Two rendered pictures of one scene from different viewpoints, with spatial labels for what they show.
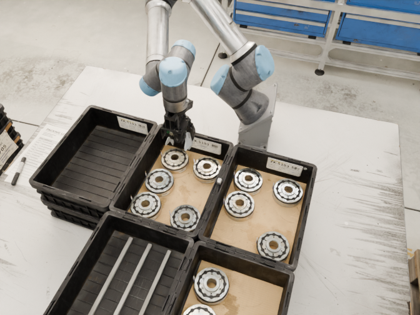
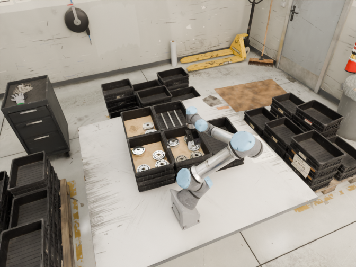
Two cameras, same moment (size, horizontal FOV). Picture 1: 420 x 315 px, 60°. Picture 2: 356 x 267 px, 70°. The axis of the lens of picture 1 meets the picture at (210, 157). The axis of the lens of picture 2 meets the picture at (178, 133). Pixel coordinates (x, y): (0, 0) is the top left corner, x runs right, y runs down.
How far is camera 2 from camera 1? 212 cm
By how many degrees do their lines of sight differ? 83
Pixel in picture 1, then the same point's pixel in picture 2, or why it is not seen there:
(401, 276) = (88, 187)
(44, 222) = not seen: hidden behind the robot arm
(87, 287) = (184, 119)
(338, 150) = (133, 233)
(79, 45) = not seen: outside the picture
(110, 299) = (175, 120)
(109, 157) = (222, 146)
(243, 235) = (151, 151)
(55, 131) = (268, 157)
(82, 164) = not seen: hidden behind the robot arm
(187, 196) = (180, 150)
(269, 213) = (147, 162)
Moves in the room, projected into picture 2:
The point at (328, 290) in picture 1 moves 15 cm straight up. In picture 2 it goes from (115, 168) to (112, 156)
